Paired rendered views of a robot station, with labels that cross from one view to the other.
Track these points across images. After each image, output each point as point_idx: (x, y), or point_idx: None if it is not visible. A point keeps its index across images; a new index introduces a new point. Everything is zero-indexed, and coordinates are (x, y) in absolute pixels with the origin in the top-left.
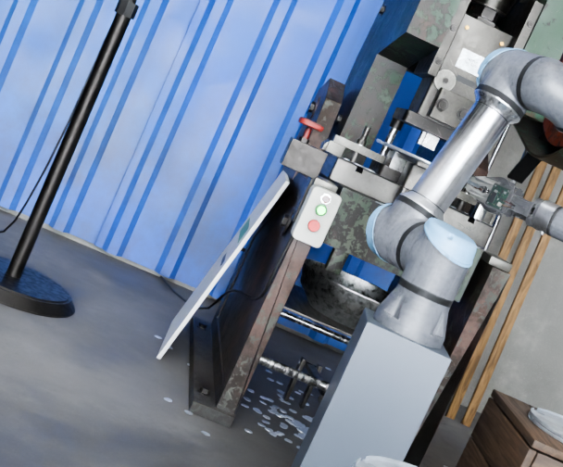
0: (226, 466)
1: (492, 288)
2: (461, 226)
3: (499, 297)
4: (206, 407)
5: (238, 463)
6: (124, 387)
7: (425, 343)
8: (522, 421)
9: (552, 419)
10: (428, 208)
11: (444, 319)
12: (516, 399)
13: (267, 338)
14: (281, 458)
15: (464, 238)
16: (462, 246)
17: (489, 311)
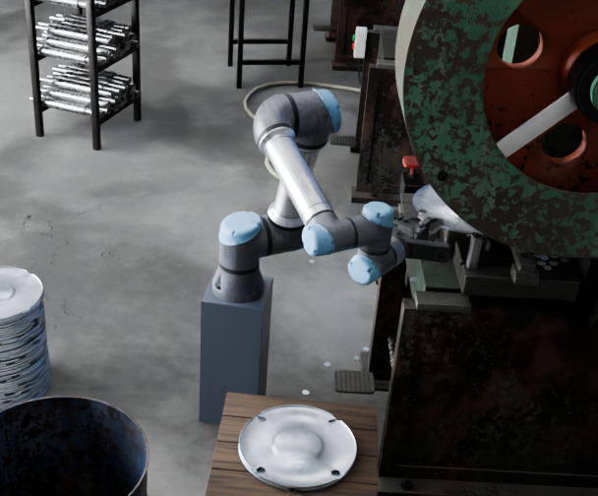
0: (279, 370)
1: (400, 318)
2: (458, 269)
3: (401, 328)
4: (361, 358)
5: (294, 377)
6: (353, 330)
7: (212, 289)
8: (281, 400)
9: (326, 428)
10: (269, 208)
11: (222, 279)
12: (371, 420)
13: (375, 320)
14: (343, 403)
15: (229, 224)
16: (220, 227)
17: (398, 339)
